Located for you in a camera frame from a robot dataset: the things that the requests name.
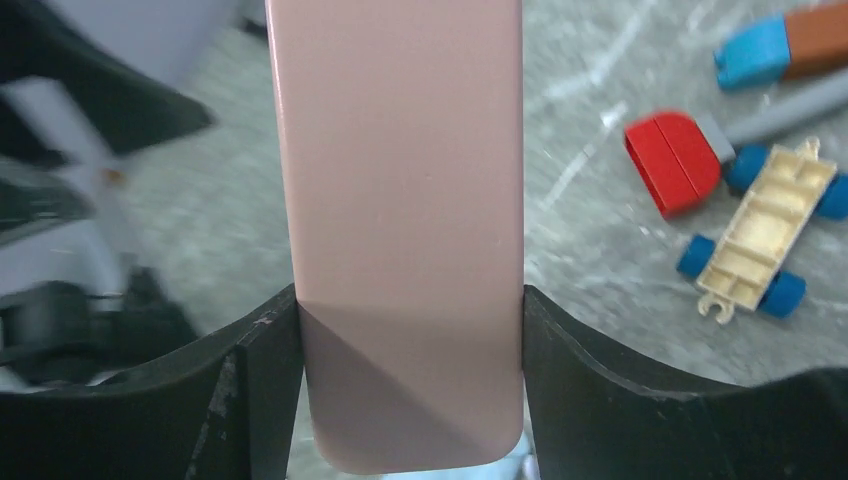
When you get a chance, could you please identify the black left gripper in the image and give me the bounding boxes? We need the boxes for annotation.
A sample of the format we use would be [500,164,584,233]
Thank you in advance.
[1,268,199,386]

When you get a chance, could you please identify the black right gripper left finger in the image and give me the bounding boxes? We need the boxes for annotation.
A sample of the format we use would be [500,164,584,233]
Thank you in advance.
[1,287,304,479]

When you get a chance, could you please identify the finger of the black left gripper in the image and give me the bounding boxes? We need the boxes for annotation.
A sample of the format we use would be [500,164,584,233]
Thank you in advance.
[1,1,216,155]

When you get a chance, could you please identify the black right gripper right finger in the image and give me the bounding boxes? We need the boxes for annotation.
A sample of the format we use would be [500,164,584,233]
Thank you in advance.
[523,286,847,480]

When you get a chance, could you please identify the pink glasses case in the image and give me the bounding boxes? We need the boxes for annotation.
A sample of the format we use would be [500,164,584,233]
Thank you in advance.
[267,0,524,475]

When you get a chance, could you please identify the cream toy cart blue wheels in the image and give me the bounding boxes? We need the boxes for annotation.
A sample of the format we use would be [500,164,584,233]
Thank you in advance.
[677,136,847,324]

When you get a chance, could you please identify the red toy block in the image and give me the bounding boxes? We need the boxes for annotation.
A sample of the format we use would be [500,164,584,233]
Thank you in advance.
[624,111,721,219]

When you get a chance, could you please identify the grey toy bar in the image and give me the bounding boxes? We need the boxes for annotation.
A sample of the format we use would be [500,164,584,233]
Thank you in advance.
[694,68,847,164]

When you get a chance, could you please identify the blue and orange toy block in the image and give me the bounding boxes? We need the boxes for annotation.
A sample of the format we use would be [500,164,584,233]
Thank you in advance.
[713,1,847,91]

